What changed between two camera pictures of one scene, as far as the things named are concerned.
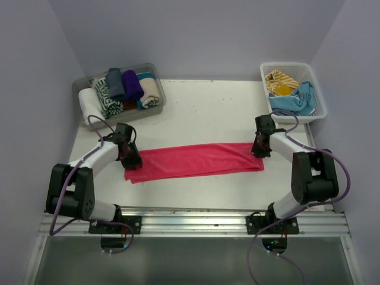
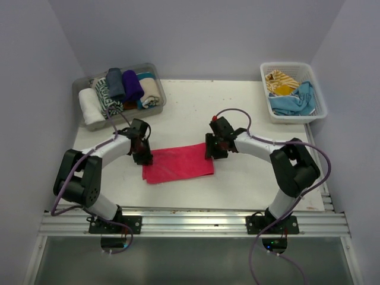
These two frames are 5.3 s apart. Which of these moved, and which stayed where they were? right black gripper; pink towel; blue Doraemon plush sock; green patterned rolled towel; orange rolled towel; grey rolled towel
Moved: pink towel; right black gripper
Stayed: orange rolled towel; blue Doraemon plush sock; green patterned rolled towel; grey rolled towel
